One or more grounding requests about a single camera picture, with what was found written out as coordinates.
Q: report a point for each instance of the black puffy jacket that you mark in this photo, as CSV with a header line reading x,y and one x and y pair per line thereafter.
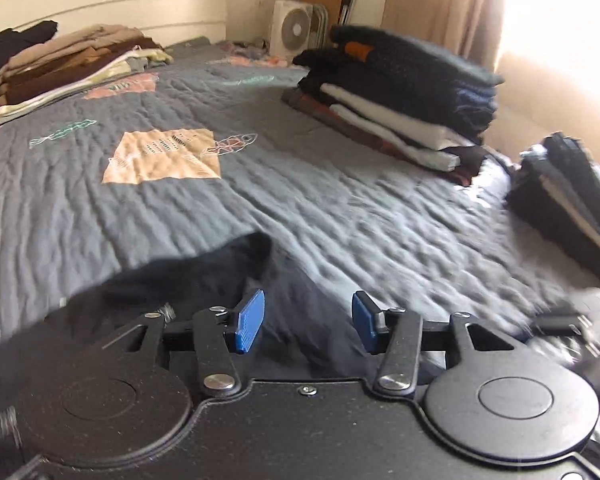
x,y
10,45

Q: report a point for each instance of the white box fan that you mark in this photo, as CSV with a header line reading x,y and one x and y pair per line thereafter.
x,y
290,27

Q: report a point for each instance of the grey-blue printed quilt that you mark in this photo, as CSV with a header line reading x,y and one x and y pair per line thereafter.
x,y
330,200

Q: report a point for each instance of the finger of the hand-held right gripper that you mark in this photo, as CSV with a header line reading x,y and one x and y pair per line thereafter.
x,y
560,324

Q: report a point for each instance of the small stack of grey clothes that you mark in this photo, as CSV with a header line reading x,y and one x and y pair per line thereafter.
x,y
570,200

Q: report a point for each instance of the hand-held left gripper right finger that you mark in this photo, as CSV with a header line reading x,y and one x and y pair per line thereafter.
x,y
365,320

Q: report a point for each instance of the stack of folded brown clothes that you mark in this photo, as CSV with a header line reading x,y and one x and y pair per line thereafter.
x,y
70,70

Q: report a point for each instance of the tall stack of dark clothes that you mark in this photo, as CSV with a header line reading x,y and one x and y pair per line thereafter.
x,y
405,85

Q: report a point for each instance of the beige curtain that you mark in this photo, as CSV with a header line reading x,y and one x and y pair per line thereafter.
x,y
445,10

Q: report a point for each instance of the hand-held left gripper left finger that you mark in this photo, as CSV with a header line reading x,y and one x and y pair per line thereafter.
x,y
250,320

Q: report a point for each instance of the black printed t-shirt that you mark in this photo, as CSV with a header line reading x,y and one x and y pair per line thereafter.
x,y
290,290

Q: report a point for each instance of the white headboard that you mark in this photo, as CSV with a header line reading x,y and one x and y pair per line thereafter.
x,y
130,10

